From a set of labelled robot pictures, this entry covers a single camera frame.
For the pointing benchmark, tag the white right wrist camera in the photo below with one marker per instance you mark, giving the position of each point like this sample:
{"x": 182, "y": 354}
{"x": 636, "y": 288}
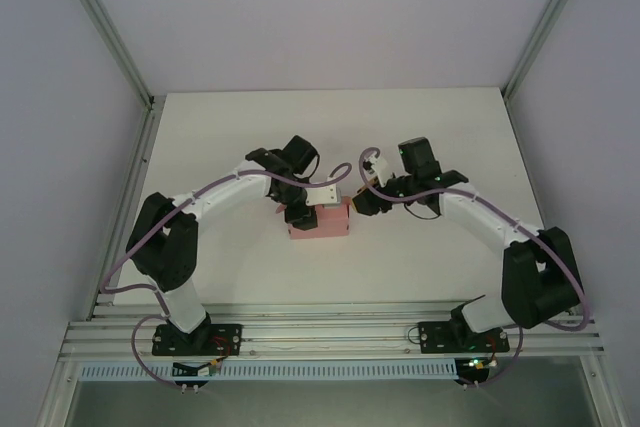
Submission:
{"x": 377, "y": 169}

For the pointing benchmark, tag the pink paper box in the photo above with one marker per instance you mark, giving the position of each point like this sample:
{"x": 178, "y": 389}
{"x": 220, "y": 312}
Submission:
{"x": 330, "y": 224}

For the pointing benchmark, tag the grey metal panel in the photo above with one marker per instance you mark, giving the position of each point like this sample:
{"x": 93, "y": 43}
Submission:
{"x": 325, "y": 404}

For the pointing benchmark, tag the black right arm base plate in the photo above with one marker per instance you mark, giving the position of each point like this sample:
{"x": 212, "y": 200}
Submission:
{"x": 435, "y": 337}

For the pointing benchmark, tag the aluminium side rail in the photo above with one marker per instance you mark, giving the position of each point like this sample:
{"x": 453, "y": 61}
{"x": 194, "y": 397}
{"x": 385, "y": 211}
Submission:
{"x": 607, "y": 397}
{"x": 140, "y": 167}

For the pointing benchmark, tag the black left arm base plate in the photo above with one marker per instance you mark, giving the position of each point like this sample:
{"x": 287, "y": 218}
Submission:
{"x": 230, "y": 337}

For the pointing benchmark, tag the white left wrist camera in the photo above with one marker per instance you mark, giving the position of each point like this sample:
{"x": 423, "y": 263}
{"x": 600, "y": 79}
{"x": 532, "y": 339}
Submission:
{"x": 325, "y": 195}

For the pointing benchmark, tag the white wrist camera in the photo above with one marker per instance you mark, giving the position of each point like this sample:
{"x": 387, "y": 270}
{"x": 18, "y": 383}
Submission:
{"x": 377, "y": 169}
{"x": 325, "y": 195}

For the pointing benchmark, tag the aluminium frame post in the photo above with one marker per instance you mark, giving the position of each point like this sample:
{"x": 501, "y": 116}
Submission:
{"x": 102, "y": 27}
{"x": 550, "y": 22}

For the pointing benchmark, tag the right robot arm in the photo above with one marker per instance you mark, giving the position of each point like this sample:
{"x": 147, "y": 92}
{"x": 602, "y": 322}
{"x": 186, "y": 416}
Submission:
{"x": 535, "y": 277}

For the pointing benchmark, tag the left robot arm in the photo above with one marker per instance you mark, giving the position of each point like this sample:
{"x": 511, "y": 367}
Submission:
{"x": 165, "y": 242}

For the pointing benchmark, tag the aluminium mounting rail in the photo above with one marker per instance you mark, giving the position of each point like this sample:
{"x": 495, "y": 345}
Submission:
{"x": 325, "y": 332}

